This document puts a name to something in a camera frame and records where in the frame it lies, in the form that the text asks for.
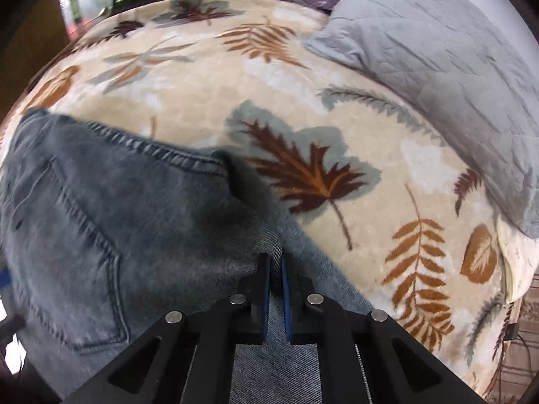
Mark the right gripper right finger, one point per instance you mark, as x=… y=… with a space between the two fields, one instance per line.
x=302 y=324

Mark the grey quilted pillow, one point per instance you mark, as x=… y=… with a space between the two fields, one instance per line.
x=449 y=61

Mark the leaf pattern bed blanket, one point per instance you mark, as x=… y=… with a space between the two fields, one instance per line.
x=410 y=225

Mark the grey denim pants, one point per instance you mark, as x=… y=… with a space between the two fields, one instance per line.
x=103 y=232

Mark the glass panel wooden door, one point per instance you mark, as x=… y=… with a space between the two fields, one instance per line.
x=80 y=0

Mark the black charger plug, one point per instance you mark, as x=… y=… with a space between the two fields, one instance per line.
x=511 y=332

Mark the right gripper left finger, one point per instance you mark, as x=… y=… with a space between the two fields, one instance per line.
x=252 y=319

